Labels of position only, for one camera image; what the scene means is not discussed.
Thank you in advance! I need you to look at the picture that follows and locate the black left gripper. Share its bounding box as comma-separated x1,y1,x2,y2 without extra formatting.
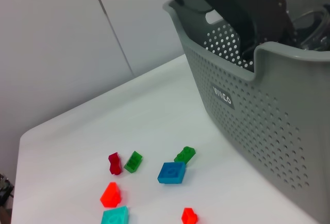
195,0,296,62

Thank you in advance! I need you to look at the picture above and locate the glass teacup with black sleeve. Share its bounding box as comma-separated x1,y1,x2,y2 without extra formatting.
291,6,330,52

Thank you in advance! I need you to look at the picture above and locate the blue building block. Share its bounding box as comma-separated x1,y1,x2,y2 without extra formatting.
157,161,187,185

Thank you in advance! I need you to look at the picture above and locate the dark red building block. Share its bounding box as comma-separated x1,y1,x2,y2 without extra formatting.
108,152,123,175

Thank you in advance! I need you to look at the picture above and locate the large orange-red sloped block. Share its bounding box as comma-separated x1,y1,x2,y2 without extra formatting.
100,182,122,208

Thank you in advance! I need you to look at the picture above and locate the grey perforated storage bin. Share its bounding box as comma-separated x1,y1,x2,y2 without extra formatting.
162,0,330,224

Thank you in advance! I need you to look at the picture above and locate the green building block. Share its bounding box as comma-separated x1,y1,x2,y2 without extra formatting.
123,151,144,173
174,146,196,165

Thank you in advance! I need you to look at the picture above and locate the small red cube block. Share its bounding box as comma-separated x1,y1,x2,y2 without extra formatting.
181,207,199,224

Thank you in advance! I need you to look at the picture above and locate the teal square building block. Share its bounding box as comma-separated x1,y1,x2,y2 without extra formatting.
101,205,129,224

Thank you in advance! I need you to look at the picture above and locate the black keyboard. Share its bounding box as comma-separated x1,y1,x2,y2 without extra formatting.
0,173,13,206

